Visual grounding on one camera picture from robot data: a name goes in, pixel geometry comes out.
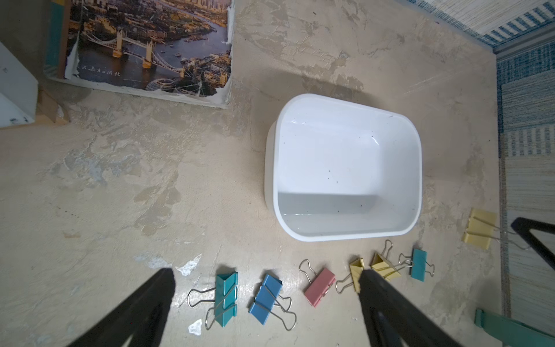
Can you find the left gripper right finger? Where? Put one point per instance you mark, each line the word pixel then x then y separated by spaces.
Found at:
pixel 391 320

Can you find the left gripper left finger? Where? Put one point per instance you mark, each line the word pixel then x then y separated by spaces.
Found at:
pixel 140 319

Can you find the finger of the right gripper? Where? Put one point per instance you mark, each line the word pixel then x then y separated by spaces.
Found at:
pixel 524 227

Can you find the yellow binder clip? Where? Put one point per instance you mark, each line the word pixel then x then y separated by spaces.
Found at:
pixel 356 268
pixel 482 227
pixel 384 267

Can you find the teal binder clip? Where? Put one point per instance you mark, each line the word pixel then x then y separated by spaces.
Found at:
pixel 418 264
pixel 223 297

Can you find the pink binder clip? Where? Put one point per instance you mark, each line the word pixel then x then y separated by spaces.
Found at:
pixel 319 283

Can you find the blue binder clip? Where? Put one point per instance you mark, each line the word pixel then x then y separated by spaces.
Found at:
pixel 268 302

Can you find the white plastic storage box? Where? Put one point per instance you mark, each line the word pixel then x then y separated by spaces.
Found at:
pixel 335 170

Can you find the wooden book stand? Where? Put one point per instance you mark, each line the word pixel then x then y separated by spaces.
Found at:
pixel 49 112

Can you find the white book on stand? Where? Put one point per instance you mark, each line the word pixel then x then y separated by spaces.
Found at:
pixel 19 91

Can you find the English textbook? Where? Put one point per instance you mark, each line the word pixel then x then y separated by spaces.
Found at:
pixel 171 50

